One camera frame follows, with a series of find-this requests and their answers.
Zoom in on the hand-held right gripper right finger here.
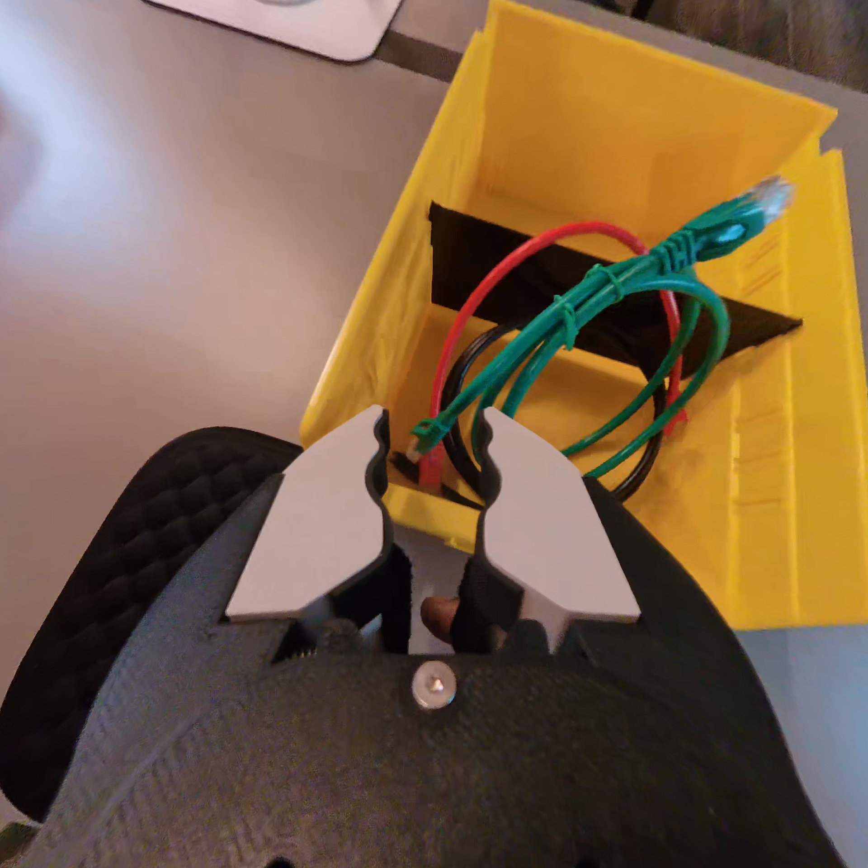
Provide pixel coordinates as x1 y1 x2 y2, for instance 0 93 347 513
472 407 642 653

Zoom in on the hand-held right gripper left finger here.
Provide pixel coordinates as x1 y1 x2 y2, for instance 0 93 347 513
225 406 396 621

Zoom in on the red ethernet cable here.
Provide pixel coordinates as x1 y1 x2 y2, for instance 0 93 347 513
419 222 688 491

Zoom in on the black cable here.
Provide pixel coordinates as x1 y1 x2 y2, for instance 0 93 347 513
444 319 670 507

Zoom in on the green ethernet cable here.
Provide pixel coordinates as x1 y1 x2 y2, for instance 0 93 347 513
410 178 796 480

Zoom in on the yellow plastic bin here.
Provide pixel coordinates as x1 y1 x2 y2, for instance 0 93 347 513
300 0 868 632

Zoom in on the person's right hand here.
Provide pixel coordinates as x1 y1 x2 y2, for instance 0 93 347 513
420 595 461 642

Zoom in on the black bin divider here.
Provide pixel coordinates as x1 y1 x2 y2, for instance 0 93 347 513
429 201 803 381

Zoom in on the white document stand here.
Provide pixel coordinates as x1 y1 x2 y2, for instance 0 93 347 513
142 0 406 64

